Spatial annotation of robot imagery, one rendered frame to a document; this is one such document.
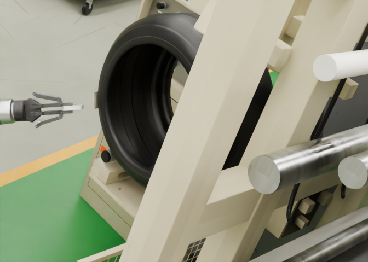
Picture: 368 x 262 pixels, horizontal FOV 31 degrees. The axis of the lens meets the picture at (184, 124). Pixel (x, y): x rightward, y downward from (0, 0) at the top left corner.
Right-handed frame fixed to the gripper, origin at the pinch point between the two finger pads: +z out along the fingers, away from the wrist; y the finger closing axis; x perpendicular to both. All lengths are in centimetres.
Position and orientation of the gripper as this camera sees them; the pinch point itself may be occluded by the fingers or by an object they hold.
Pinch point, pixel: (73, 107)
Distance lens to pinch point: 236.0
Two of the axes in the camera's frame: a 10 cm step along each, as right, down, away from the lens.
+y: 0.6, 9.9, 1.3
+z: 10.0, -0.6, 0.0
